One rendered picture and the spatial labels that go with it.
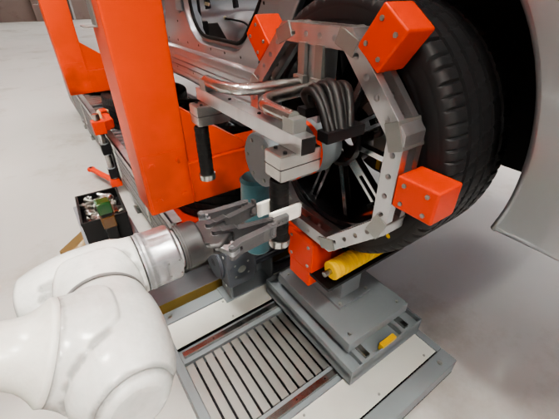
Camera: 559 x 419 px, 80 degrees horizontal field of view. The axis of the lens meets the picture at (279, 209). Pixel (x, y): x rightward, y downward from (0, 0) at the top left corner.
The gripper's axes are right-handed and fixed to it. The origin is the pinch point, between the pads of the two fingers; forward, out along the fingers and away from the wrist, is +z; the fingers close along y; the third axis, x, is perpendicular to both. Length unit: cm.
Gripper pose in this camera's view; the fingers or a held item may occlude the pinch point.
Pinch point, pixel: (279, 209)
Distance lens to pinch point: 63.4
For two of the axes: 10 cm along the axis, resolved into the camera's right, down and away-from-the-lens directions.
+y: 5.7, 4.5, -6.8
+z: 8.2, -3.2, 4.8
